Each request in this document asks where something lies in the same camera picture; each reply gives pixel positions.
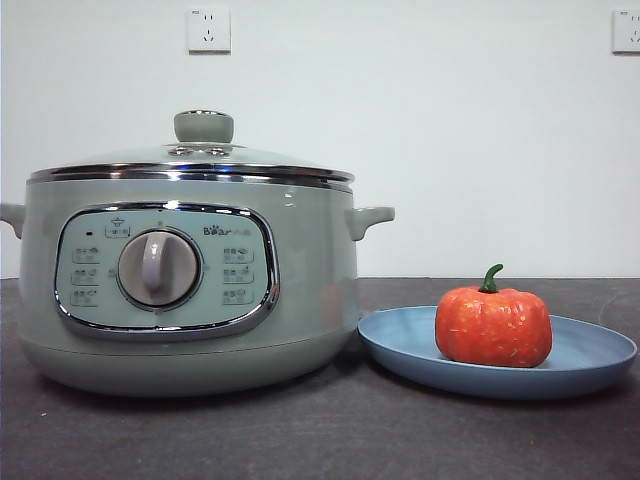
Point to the glass lid with green knob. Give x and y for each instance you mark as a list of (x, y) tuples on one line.
[(204, 125)]

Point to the orange pumpkin with green stem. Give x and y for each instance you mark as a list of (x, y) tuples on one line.
[(492, 325)]

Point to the pale green electric steamer pot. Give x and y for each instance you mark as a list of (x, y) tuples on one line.
[(320, 250)]

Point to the blue round plate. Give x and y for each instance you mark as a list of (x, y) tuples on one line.
[(400, 350)]

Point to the white wall socket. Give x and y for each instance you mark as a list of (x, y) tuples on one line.
[(627, 32), (210, 30)]

